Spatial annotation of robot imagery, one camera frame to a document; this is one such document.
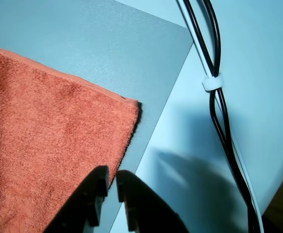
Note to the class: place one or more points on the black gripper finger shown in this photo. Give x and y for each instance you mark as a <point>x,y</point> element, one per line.
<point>146,208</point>
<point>78,208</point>

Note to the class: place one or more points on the orange terry towel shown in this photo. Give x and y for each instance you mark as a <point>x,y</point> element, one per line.
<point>46,133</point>

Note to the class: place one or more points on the grey desk mat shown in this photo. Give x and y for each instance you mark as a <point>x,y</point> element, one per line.
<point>107,48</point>

